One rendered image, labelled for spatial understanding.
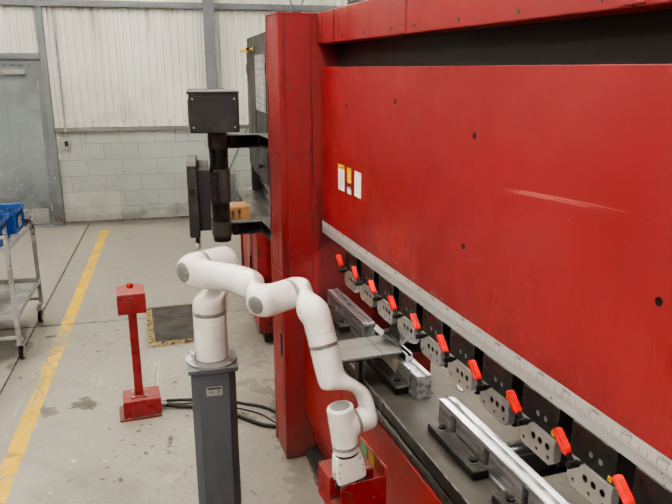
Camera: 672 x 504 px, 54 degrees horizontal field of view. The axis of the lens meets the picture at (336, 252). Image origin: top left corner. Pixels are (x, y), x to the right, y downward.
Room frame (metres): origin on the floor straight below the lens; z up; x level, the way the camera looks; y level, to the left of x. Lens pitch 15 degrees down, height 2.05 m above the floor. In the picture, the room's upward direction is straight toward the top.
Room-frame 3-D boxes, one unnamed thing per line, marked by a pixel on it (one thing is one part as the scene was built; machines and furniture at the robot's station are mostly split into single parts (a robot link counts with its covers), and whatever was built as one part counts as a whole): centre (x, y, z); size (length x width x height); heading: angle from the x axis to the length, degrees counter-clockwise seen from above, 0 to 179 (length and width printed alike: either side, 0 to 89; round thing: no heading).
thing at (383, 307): (2.47, -0.23, 1.18); 0.15 x 0.09 x 0.17; 19
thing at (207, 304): (2.31, 0.44, 1.30); 0.19 x 0.12 x 0.24; 137
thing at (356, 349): (2.40, -0.10, 1.00); 0.26 x 0.18 x 0.01; 109
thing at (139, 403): (3.70, 1.21, 0.41); 0.25 x 0.20 x 0.83; 109
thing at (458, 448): (1.86, -0.38, 0.89); 0.30 x 0.05 x 0.03; 19
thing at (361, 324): (2.97, -0.07, 0.92); 0.50 x 0.06 x 0.10; 19
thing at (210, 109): (3.48, 0.64, 1.53); 0.51 x 0.25 x 0.85; 11
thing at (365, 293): (2.66, -0.17, 1.18); 0.15 x 0.09 x 0.17; 19
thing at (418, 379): (2.39, -0.26, 0.92); 0.39 x 0.06 x 0.10; 19
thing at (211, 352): (2.29, 0.47, 1.09); 0.19 x 0.19 x 0.18
